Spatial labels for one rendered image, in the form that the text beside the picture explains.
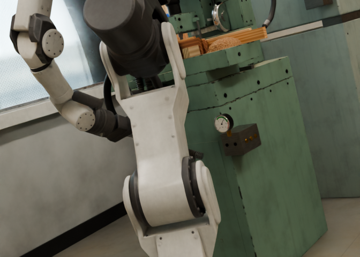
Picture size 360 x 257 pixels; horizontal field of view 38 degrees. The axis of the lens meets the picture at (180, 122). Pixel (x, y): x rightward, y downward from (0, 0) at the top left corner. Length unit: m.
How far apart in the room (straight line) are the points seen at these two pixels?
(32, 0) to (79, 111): 0.35
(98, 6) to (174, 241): 0.54
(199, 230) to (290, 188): 1.03
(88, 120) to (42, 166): 1.54
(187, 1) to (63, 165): 1.44
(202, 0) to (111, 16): 1.07
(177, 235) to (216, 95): 0.73
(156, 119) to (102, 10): 0.28
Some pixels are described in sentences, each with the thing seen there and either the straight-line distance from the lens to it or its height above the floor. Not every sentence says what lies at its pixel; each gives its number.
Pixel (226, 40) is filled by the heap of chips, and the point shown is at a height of 0.92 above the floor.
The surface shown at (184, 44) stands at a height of 0.95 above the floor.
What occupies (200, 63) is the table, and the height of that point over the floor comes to 0.87.
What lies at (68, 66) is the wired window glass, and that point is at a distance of 3.38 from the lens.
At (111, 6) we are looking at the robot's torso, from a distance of 1.09.
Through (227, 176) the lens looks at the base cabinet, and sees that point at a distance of 1.88.
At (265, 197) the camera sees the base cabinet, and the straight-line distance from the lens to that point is 2.01.
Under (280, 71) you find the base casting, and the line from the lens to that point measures 2.21.
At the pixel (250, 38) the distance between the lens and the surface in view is 1.88.
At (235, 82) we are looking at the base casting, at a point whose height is 0.77.
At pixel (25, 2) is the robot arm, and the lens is 1.46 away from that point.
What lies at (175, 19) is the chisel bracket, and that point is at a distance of 2.01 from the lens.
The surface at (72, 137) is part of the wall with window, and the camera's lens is 3.23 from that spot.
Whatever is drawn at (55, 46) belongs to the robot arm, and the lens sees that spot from 1.45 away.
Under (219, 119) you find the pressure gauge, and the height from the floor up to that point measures 0.68.
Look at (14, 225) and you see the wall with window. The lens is 2.99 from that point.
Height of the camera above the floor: 0.92
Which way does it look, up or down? 7 degrees down
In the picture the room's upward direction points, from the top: 14 degrees counter-clockwise
